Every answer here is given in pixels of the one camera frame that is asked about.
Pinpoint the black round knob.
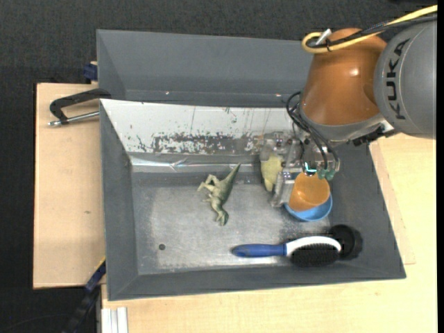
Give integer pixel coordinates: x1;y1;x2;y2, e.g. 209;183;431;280
327;224;364;261

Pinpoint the grey metal bin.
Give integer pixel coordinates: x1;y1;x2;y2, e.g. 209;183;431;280
95;28;407;301

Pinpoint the blue cup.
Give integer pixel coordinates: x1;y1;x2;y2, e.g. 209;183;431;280
283;191;334;223

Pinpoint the pale yellow oblong thing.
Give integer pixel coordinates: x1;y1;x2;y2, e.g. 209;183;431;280
259;153;283;192

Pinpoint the orange cup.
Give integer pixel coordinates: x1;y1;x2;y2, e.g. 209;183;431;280
288;171;331;212

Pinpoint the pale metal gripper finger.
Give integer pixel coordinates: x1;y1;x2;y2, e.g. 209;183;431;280
271;170;296;209

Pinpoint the blue and white brush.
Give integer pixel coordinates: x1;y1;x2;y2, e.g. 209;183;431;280
231;235;343;268

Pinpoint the green toy dinosaur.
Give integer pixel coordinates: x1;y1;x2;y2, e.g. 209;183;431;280
196;162;242;227

